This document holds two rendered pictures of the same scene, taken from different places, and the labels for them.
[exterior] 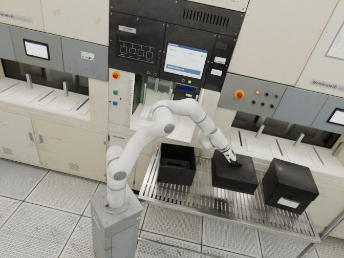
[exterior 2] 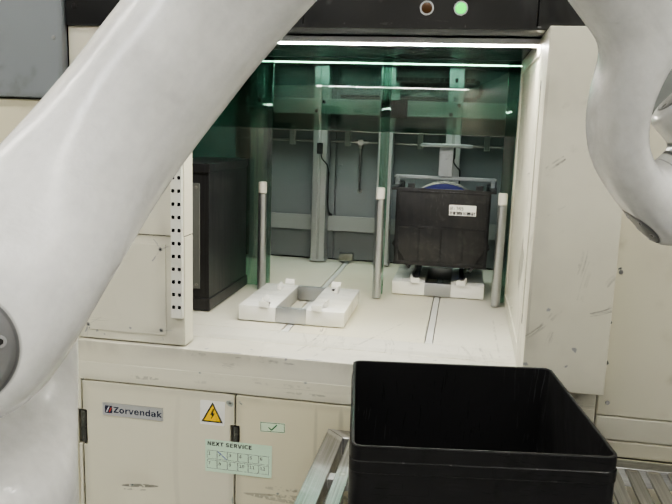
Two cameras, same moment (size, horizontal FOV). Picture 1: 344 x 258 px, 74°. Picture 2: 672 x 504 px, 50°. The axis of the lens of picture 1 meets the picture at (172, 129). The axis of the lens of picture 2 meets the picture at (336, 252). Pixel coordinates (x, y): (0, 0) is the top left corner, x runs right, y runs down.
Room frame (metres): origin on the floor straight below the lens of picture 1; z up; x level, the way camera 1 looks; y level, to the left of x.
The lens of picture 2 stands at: (0.50, -0.04, 1.26)
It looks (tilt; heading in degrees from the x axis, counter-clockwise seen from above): 10 degrees down; 8
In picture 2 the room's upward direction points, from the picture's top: 2 degrees clockwise
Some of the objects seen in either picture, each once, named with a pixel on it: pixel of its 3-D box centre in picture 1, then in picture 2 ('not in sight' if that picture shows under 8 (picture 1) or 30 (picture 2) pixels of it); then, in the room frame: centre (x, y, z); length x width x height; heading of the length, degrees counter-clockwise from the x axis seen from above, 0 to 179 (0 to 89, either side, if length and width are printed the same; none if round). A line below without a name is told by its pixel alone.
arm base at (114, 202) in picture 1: (116, 192); not in sight; (0.95, 0.27, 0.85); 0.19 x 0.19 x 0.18
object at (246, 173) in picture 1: (234, 169); not in sight; (1.23, -0.49, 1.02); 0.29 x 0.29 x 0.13; 0
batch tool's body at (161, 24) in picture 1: (165, 103); (360, 253); (2.06, 0.12, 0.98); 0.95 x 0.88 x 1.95; 178
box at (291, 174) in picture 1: (287, 185); not in sight; (1.32, -0.97, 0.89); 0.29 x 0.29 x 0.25; 83
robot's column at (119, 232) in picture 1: (114, 232); not in sight; (0.95, 0.27, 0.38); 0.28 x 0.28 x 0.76; 43
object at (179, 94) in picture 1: (185, 91); (443, 210); (2.25, -0.06, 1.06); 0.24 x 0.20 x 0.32; 88
